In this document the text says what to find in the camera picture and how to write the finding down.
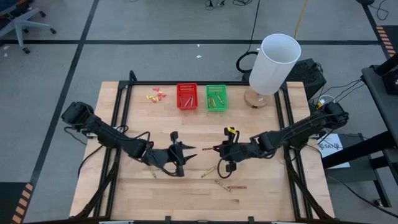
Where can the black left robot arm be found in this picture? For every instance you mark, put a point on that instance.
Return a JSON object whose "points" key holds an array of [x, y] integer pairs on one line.
{"points": [[109, 137]]}

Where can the black side desk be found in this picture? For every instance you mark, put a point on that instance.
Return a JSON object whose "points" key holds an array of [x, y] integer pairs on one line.
{"points": [[382, 109]]}

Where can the white shade wooden base lamp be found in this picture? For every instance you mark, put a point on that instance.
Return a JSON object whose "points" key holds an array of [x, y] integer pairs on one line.
{"points": [[273, 62]]}

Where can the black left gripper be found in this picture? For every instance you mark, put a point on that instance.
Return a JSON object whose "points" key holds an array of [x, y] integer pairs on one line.
{"points": [[161, 157]]}

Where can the red Crayola crayon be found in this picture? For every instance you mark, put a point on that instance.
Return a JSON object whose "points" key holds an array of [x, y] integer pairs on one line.
{"points": [[237, 187], [187, 102], [180, 101], [209, 149], [192, 100]]}

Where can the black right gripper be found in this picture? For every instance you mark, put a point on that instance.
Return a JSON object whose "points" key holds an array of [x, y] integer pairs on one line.
{"points": [[239, 151]]}

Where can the red plastic basket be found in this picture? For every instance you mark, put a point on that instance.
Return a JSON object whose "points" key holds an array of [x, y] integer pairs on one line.
{"points": [[177, 93]]}

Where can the black metal table frame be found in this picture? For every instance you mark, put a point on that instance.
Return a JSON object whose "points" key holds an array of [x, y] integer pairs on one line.
{"points": [[199, 83]]}

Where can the yellow tape tag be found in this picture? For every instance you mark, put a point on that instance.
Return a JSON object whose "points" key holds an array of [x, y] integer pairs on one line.
{"points": [[230, 130]]}

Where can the black mesh computer case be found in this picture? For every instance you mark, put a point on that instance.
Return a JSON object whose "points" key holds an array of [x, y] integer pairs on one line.
{"points": [[306, 74]]}

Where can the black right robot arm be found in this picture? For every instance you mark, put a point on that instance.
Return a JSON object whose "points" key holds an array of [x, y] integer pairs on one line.
{"points": [[295, 132]]}

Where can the green plastic basket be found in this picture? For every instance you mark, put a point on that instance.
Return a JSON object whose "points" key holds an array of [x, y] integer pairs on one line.
{"points": [[217, 109]]}

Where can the white printed paper sheet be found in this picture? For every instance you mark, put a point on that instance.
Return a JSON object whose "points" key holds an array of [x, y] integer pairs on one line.
{"points": [[337, 155]]}

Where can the orange striped black floor mat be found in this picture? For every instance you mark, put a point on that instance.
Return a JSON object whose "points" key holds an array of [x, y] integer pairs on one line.
{"points": [[23, 202], [385, 40]]}

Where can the grey office chair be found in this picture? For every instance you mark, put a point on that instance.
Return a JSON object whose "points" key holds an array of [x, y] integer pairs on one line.
{"points": [[19, 22]]}

